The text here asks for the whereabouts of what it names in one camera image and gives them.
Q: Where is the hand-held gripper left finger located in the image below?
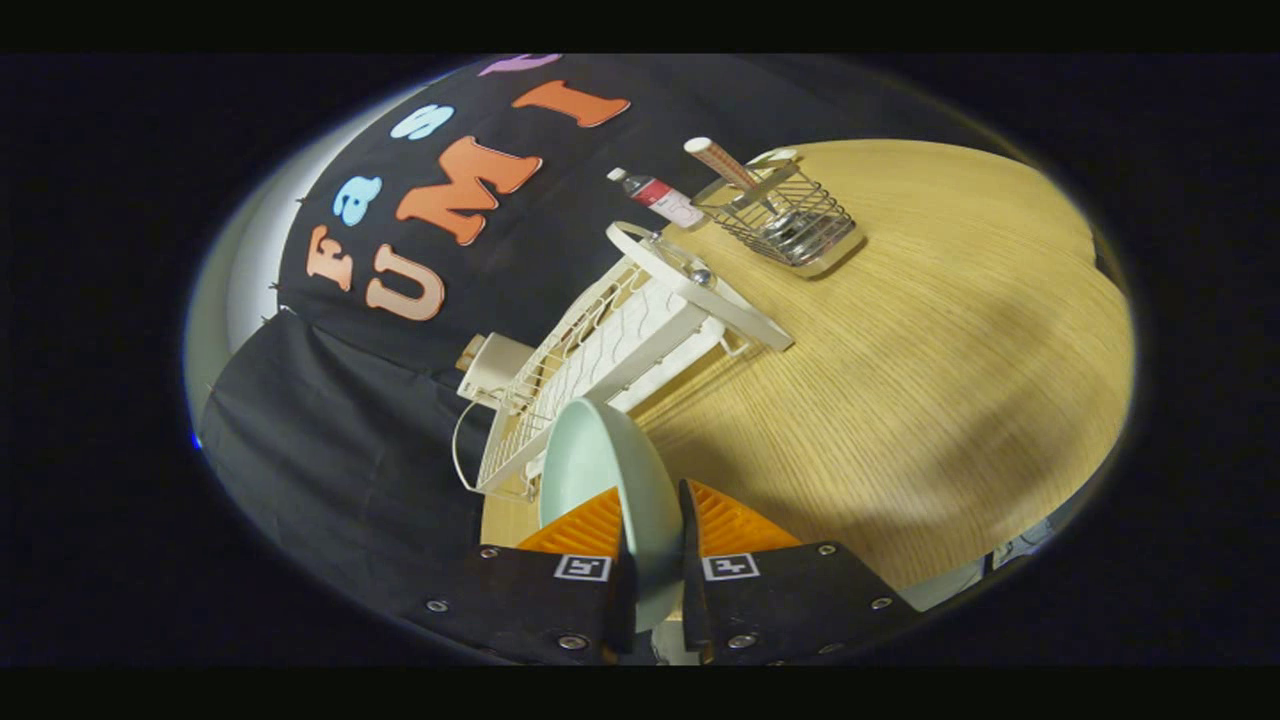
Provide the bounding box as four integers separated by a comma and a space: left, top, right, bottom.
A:
400, 487, 637, 666

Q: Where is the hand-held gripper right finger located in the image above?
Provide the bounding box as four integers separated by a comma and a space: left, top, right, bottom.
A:
680, 478, 926, 666

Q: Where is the pale green plate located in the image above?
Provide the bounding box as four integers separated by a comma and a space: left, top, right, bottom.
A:
538, 397, 687, 633

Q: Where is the white wire dish rack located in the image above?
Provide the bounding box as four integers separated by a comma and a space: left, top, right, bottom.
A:
452, 221, 794, 501

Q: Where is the metal wire basket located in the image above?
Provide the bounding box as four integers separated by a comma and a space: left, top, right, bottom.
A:
690, 158, 866, 279

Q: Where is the patterned handle spoon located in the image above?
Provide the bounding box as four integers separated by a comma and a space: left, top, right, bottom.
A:
684, 137, 816, 251

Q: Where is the white toaster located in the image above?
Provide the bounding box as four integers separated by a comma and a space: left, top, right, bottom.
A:
457, 333, 536, 409

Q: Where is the black backdrop cloth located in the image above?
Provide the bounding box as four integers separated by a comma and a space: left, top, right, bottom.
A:
200, 55, 1001, 641

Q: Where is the clear plastic water bottle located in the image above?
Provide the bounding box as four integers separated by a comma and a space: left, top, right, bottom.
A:
607, 167, 706, 230

